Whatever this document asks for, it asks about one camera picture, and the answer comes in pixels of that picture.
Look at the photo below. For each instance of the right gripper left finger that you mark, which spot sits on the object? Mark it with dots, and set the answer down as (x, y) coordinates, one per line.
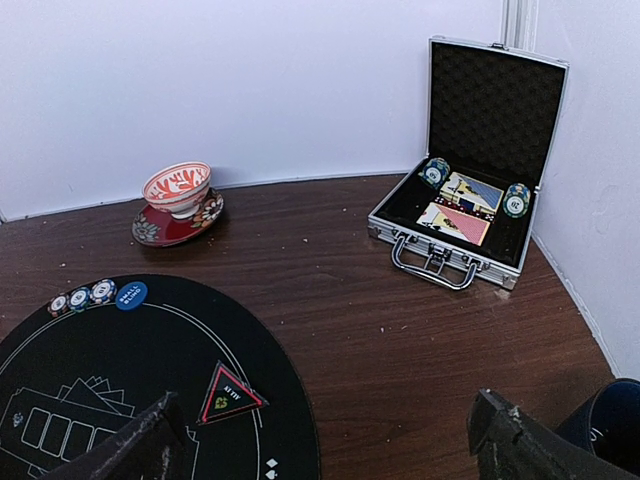
(151, 446)

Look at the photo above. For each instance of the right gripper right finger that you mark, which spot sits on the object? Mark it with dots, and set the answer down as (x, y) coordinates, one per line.
(508, 444)

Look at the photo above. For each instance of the triangular all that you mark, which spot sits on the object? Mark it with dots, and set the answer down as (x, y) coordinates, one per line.
(227, 396)

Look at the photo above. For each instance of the blue small blind button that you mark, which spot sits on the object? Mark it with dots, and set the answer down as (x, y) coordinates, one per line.
(131, 296)

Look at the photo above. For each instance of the blue white poker chip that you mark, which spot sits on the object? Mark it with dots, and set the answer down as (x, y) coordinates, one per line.
(103, 291)

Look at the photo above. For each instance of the green chip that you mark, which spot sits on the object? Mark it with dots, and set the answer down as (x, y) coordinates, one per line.
(80, 299)

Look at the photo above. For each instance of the orange chip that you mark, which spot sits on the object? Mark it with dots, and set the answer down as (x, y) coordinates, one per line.
(58, 305)

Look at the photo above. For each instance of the round black poker mat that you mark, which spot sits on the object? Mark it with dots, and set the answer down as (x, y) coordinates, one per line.
(69, 383)

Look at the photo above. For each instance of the dark blue mug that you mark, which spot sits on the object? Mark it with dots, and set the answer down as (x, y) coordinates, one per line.
(607, 425)

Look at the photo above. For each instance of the red floral saucer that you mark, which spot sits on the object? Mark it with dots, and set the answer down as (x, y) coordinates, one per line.
(153, 228)

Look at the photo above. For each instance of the red playing card deck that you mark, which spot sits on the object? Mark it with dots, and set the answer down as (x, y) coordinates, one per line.
(454, 223)

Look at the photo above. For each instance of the row of red dice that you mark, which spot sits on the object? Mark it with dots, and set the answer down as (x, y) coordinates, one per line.
(466, 208)

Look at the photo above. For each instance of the chip roll in case right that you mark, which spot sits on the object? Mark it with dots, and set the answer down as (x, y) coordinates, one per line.
(516, 200)

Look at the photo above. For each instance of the chip roll in case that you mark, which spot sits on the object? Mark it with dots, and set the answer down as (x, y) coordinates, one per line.
(516, 200)
(435, 172)

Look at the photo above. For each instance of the playing card deck in case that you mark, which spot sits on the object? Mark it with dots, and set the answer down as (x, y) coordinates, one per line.
(461, 189)

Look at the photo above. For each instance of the red patterned bowl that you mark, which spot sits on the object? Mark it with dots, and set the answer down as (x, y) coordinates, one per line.
(179, 189)

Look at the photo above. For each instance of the chip roll in case left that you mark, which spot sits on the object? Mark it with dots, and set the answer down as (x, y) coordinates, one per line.
(435, 172)

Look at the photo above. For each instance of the aluminium poker case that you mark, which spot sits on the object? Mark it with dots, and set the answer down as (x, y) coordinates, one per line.
(492, 114)

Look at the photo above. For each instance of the right aluminium frame post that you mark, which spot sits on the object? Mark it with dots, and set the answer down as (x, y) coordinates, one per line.
(519, 24)

